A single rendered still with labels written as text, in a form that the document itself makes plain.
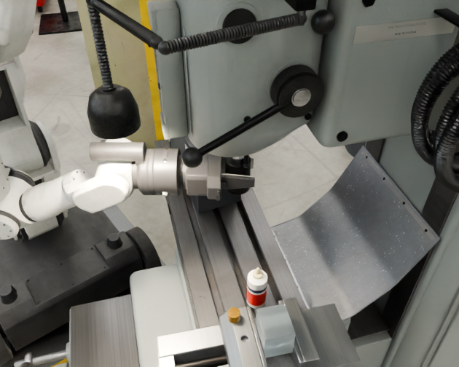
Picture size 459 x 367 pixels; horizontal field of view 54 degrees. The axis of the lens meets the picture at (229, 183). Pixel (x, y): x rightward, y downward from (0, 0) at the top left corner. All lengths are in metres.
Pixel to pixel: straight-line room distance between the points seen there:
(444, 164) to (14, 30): 0.68
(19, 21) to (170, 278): 0.67
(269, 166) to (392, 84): 2.17
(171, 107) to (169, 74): 0.06
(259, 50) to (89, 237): 1.21
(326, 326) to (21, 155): 0.89
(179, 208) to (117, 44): 1.51
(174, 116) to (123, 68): 1.90
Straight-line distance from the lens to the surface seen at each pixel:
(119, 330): 1.22
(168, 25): 0.66
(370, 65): 0.67
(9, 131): 1.29
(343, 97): 0.68
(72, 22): 5.06
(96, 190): 0.84
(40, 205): 0.95
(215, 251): 1.08
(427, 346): 1.26
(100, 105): 0.64
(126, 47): 2.57
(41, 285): 1.58
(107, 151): 0.82
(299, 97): 0.63
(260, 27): 0.50
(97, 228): 1.72
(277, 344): 0.80
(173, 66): 0.69
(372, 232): 1.09
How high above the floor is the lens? 1.77
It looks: 41 degrees down
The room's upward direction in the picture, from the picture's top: straight up
